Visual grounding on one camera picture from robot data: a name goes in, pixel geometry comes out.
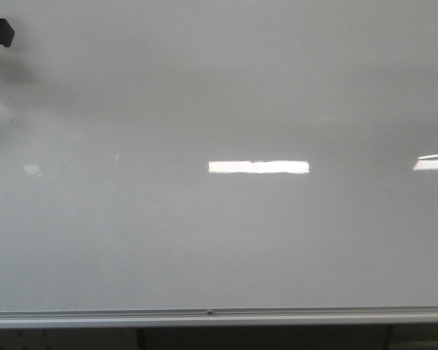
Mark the white whiteboard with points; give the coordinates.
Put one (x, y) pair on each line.
(274, 161)

